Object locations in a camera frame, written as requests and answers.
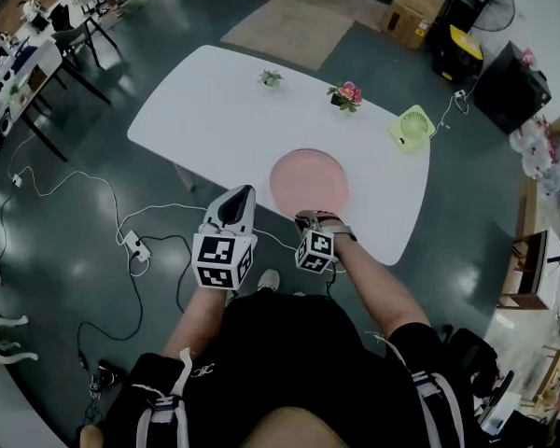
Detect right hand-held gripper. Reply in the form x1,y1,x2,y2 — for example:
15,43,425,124
293,208,359,276

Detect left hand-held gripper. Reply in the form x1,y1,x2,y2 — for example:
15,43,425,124
191,184,259,293

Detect pink plate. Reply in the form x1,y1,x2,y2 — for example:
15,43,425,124
268,147,350,221

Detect person's right forearm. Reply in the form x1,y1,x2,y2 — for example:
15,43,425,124
330,238,433,341

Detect person's left forearm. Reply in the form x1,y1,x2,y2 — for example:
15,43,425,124
161,287,231,359

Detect white table leg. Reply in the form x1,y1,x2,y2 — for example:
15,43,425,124
174,162,198,194

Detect white floor power strip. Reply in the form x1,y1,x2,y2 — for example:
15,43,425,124
120,230,153,263

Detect person's black shirt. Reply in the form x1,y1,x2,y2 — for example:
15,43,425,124
102,291,477,448

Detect small green potted plant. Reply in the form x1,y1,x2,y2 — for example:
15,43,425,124
258,68,285,89

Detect light green desk fan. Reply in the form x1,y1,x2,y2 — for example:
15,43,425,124
387,104,437,154

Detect pink potted flower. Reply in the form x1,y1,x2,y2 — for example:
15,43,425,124
327,80,363,114

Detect wooden side table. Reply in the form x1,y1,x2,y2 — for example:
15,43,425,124
496,228,560,311

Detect grey chair with black legs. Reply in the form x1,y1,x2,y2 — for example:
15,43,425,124
49,15,123,107

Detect white desk with black legs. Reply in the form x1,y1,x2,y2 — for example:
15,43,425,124
7,38,112,163

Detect yellow and black crate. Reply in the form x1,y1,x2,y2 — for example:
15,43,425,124
430,24,486,84

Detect pile of plastic bags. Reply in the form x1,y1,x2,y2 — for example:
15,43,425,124
509,115,560,196

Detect black cabinet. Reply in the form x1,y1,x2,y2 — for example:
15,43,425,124
472,40,553,135

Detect brown cardboard box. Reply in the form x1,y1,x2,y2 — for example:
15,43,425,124
379,0,450,50

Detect thin white gripper cable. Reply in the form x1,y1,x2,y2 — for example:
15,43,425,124
253,228,301,252

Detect black floor cable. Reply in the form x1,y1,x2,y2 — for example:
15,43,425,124
77,234,195,372

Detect long white floor cable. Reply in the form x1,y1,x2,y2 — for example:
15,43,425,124
7,133,208,261

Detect white fan cable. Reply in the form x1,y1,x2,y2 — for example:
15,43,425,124
435,89,471,133

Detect grey shoulder strap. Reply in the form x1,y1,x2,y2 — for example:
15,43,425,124
134,346,193,448
409,370,466,448

